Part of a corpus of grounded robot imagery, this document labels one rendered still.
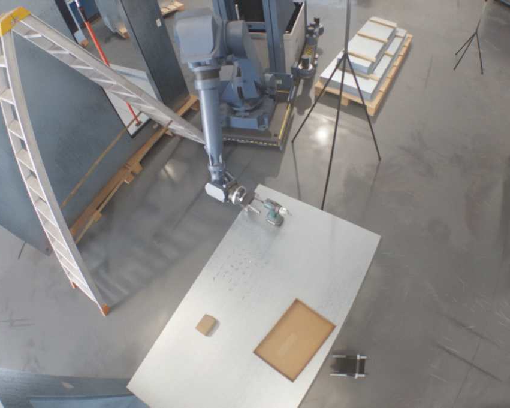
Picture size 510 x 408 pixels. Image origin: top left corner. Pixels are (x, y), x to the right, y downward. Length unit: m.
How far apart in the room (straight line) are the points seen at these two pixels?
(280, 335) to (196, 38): 1.82
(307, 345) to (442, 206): 2.05
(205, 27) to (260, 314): 1.74
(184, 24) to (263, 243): 1.48
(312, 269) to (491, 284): 1.93
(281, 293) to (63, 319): 2.33
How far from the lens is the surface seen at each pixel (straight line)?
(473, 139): 4.14
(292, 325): 1.85
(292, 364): 1.84
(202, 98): 1.92
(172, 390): 1.99
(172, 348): 1.99
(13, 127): 2.20
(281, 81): 3.55
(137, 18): 3.20
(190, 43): 1.85
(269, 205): 1.86
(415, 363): 2.69
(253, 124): 3.11
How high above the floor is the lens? 2.49
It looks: 59 degrees down
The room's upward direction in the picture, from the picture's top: 14 degrees counter-clockwise
